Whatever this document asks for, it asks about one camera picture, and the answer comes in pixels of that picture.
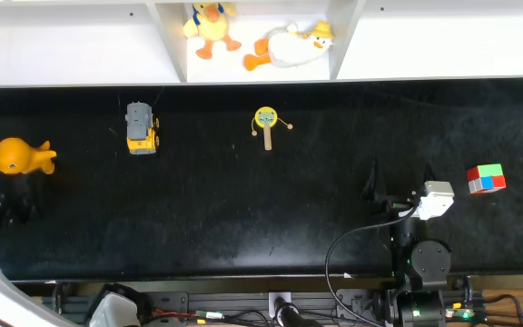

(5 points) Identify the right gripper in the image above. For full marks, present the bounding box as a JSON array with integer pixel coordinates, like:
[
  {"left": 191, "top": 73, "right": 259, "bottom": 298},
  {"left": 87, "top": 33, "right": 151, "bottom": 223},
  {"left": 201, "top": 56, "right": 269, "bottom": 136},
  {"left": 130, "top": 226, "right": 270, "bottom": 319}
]
[{"left": 360, "top": 158, "right": 439, "bottom": 215}]

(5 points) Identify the many-coloured puzzle cube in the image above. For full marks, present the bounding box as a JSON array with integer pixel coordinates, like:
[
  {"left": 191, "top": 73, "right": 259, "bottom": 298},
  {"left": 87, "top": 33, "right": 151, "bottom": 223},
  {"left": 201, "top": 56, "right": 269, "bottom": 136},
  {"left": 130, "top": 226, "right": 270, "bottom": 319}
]
[{"left": 466, "top": 163, "right": 508, "bottom": 196}]

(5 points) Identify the yellow wooden rattle drum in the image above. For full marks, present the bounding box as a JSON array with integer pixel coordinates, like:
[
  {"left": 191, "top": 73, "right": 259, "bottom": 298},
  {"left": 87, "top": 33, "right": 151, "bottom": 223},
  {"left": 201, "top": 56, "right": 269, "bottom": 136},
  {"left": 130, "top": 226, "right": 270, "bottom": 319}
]
[{"left": 250, "top": 105, "right": 294, "bottom": 152}]

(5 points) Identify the white plush duck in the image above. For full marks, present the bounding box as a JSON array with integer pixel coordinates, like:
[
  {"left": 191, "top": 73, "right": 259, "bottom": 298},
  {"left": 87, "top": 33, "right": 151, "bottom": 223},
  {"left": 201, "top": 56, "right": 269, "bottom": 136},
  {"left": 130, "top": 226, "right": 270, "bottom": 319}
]
[{"left": 242, "top": 20, "right": 335, "bottom": 73}]

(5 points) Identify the yellow plush duck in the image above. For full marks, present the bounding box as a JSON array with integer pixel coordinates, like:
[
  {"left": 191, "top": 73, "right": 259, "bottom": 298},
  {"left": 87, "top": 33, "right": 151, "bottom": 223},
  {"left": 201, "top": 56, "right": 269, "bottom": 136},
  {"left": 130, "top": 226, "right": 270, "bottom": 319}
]
[{"left": 183, "top": 2, "right": 243, "bottom": 61}]

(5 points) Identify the grey and yellow toy truck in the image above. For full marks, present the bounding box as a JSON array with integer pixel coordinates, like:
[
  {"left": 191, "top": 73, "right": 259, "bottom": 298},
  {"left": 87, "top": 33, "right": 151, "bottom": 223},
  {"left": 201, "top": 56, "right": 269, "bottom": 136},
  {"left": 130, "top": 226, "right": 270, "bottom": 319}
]
[{"left": 124, "top": 101, "right": 161, "bottom": 156}]

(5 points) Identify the white shelf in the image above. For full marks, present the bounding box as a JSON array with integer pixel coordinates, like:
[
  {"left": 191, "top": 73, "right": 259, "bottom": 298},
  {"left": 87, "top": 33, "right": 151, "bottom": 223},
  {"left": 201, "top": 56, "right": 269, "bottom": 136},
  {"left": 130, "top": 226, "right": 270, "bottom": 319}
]
[{"left": 0, "top": 0, "right": 523, "bottom": 89}]

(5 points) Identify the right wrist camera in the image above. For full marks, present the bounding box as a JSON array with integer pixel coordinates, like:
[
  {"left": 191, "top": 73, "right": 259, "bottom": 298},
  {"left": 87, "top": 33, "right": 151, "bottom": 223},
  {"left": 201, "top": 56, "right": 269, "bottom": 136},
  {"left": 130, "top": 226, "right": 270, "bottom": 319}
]
[{"left": 409, "top": 180, "right": 456, "bottom": 222}]

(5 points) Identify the black cable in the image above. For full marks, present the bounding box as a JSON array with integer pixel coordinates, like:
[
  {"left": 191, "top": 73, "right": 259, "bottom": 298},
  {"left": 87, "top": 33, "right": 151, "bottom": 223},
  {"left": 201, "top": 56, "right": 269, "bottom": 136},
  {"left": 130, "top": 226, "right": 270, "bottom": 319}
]
[{"left": 324, "top": 212, "right": 419, "bottom": 327}]

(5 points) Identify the mounting rail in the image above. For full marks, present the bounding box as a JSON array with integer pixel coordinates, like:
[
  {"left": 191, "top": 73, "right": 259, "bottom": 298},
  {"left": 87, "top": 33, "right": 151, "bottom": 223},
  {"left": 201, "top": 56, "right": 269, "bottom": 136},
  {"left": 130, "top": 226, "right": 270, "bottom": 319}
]
[{"left": 29, "top": 277, "right": 523, "bottom": 327}]

